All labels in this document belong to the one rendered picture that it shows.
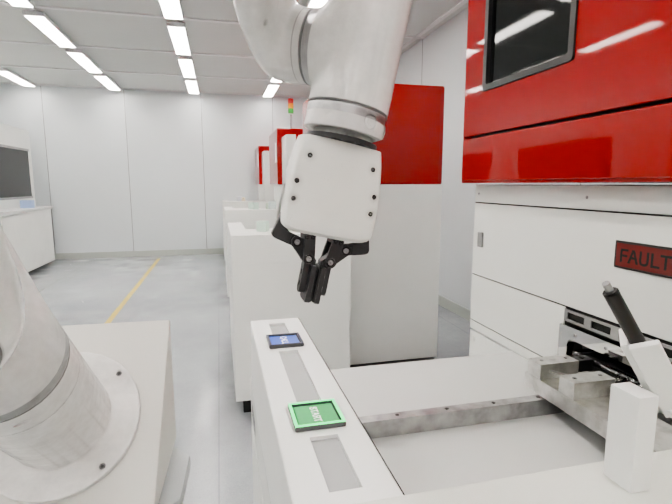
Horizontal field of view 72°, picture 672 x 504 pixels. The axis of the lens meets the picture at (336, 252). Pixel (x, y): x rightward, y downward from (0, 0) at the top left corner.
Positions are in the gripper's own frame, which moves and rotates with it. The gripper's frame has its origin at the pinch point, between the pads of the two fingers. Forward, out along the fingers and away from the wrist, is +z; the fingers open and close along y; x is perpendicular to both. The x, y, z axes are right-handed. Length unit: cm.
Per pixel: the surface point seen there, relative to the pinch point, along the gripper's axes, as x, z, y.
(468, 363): -42, 20, -49
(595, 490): 18.7, 10.5, -23.2
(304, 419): 0.9, 15.1, -2.0
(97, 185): -795, 35, 203
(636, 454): 19.8, 6.4, -25.1
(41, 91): -795, -93, 302
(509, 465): -5.7, 22.7, -35.2
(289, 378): -12.2, 15.8, -2.3
